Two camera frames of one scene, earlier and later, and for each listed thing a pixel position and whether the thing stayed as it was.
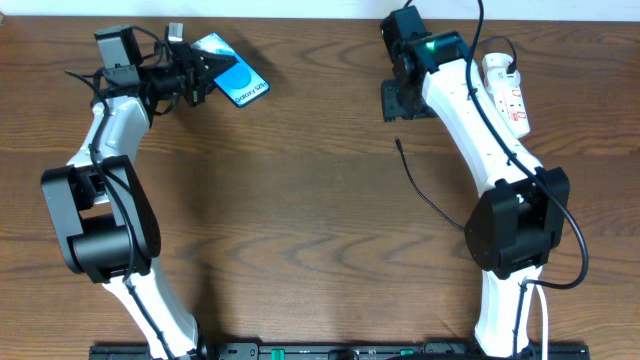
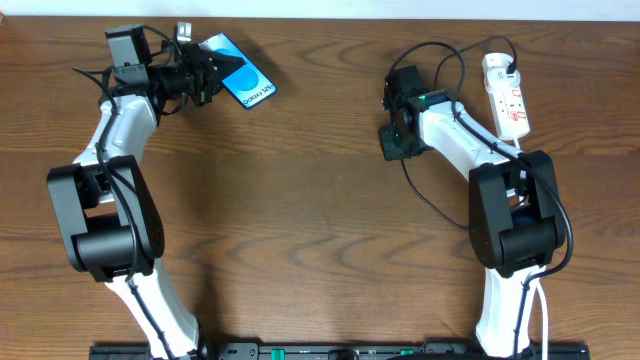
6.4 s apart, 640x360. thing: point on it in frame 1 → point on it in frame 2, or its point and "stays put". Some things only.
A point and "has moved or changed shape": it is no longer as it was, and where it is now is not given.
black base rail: x=406 y=351 stays put
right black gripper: x=390 y=107 → x=390 y=150
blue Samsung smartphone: x=236 y=81 has moved or changed shape
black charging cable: x=511 y=68 stays put
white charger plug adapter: x=495 y=67 stays put
